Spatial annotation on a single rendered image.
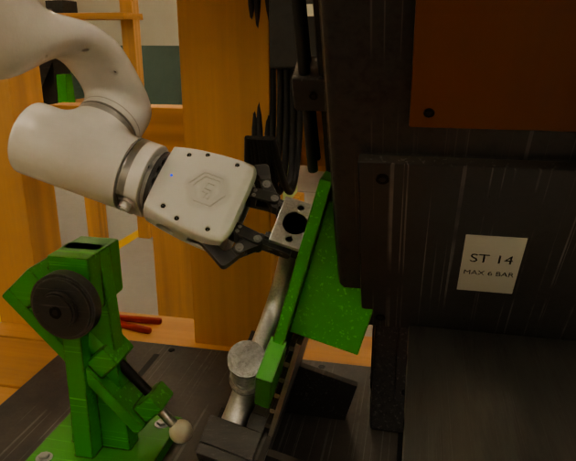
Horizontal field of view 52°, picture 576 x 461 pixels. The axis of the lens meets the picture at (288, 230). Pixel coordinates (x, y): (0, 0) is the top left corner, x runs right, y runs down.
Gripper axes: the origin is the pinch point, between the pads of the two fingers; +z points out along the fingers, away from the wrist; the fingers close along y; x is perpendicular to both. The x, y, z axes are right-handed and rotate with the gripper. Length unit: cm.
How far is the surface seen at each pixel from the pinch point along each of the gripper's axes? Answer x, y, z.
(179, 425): 14.4, -21.8, -4.5
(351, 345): -3.3, -10.5, 10.0
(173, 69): 843, 611, -383
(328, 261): -8.4, -5.3, 5.2
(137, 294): 270, 52, -89
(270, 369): -2.9, -15.4, 3.6
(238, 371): -0.3, -16.2, 0.6
